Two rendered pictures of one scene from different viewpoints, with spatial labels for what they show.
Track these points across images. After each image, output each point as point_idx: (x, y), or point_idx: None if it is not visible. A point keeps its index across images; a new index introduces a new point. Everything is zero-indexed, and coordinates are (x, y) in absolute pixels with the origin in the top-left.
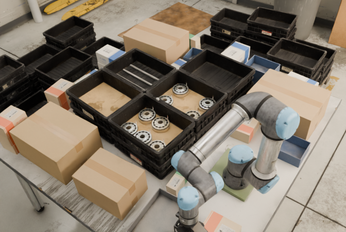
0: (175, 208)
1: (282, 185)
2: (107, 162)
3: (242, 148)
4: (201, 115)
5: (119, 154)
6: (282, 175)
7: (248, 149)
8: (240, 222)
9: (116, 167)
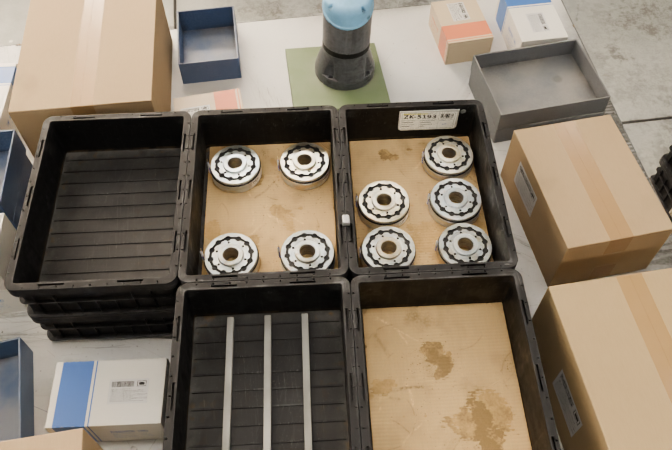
0: (494, 91)
1: (292, 25)
2: (576, 201)
3: None
4: (309, 109)
5: None
6: (271, 35)
7: None
8: (412, 34)
9: (565, 176)
